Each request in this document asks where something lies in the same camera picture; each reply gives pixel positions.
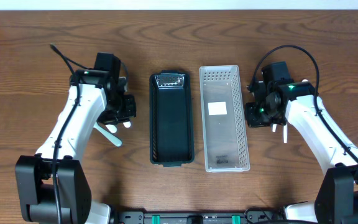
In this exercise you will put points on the white plastic fork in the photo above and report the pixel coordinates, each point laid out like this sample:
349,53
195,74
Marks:
112,128
127,124

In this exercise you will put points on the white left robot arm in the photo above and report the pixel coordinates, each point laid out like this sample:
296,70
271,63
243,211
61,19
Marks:
52,185

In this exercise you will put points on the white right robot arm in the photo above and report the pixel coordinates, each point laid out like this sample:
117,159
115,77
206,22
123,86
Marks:
281,101

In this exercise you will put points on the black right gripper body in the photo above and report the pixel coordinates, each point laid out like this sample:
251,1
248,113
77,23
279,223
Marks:
257,115

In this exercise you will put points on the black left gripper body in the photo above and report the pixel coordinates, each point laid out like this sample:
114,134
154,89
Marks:
123,112

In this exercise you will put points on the white plastic spoon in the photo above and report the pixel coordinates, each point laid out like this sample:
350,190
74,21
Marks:
273,127
285,133

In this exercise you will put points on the clear plastic basket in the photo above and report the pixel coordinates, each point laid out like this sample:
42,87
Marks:
224,123

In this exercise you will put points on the mint green plastic fork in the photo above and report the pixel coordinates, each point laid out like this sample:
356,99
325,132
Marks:
109,136

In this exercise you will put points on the black plastic basket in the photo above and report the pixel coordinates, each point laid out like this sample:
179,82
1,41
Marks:
171,119

